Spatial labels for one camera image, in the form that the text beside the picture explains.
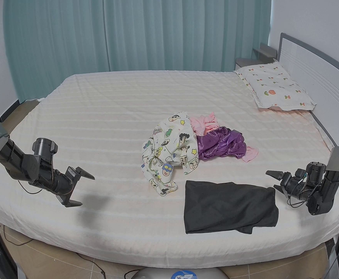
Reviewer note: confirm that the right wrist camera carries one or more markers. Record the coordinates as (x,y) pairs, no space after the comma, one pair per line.
(300,173)

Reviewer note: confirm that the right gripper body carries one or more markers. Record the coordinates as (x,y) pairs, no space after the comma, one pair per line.
(293,186)

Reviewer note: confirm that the white printed pillow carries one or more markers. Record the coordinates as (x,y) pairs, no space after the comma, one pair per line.
(277,83)

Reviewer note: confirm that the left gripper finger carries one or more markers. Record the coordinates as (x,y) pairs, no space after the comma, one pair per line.
(85,174)
(73,203)

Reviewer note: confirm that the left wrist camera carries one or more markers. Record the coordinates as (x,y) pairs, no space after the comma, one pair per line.
(60,198)

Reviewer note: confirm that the bed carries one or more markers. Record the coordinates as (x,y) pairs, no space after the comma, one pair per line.
(128,103)

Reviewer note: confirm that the grey bedside table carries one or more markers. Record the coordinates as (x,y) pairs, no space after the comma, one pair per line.
(256,58)

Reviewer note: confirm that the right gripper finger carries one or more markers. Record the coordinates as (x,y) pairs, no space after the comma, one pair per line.
(275,174)
(280,190)

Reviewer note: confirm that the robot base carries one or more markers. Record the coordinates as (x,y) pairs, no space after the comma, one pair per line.
(178,274)

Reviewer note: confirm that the white printed pyjama garment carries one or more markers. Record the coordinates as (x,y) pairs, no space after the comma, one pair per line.
(169,144)

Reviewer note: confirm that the purple garment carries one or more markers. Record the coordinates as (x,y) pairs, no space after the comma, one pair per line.
(219,144)

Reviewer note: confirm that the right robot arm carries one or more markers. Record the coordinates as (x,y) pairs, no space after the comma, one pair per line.
(329,184)

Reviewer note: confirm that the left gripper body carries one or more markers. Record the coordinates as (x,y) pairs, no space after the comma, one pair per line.
(63,182)

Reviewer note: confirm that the pink garment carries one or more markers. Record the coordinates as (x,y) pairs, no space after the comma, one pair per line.
(205,122)

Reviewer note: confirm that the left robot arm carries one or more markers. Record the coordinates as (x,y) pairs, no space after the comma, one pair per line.
(18,161)

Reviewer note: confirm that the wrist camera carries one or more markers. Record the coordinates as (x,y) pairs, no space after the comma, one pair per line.
(300,173)
(60,198)

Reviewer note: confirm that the black T-shirt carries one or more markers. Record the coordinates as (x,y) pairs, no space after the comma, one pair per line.
(227,205)

